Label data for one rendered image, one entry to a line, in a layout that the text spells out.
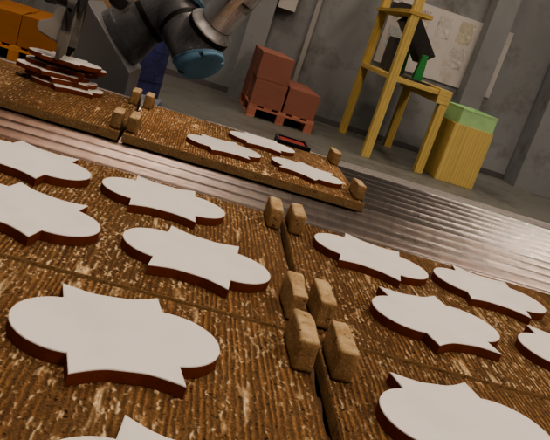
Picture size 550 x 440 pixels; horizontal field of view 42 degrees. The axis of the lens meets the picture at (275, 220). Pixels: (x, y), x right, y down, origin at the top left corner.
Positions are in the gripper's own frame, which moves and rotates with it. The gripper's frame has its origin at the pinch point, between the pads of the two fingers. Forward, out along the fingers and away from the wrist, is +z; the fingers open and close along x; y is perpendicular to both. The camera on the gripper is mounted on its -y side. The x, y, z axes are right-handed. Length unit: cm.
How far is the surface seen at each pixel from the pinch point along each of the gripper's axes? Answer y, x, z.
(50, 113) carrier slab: -4.4, 26.0, 6.3
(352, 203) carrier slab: -55, 25, 7
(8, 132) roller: -1.9, 38.4, 7.9
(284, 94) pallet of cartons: -116, -728, 61
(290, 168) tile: -44.0, 18.2, 5.3
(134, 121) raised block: -17.1, 24.7, 4.0
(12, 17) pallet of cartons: 174, -602, 55
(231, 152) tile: -33.4, 19.8, 5.2
